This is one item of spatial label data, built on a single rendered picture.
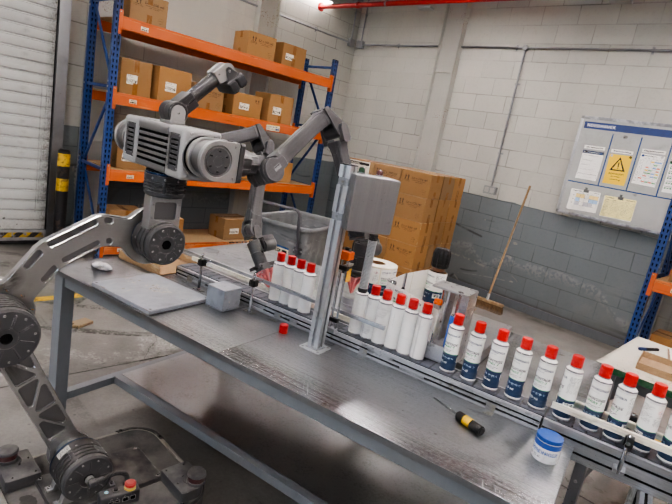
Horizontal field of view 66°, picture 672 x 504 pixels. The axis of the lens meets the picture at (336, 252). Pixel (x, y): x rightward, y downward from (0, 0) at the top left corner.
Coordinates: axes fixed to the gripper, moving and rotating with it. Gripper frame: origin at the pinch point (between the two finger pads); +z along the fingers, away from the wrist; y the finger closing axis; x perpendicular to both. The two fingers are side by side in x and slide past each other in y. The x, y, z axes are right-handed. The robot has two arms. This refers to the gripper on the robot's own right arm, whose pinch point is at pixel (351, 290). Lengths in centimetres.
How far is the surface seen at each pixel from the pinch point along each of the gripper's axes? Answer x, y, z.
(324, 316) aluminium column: 21.8, -3.3, 5.3
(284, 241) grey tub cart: -176, 170, 38
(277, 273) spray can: 8.5, 30.6, 1.5
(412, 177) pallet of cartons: -319, 131, -32
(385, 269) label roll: -45.3, 9.2, -1.0
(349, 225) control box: 23.7, -6.9, -29.1
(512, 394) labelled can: 8, -68, 10
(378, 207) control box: 16.0, -12.1, -36.4
